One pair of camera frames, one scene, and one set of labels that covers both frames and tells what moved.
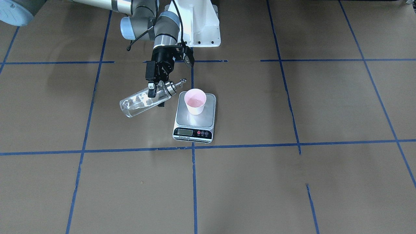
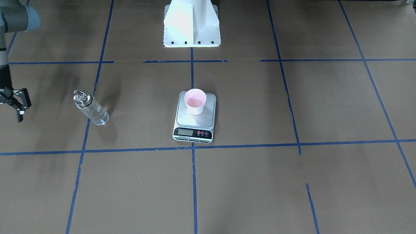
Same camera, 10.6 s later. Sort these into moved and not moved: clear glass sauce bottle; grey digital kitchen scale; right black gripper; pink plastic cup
Moved: right black gripper; clear glass sauce bottle
Not moved: grey digital kitchen scale; pink plastic cup
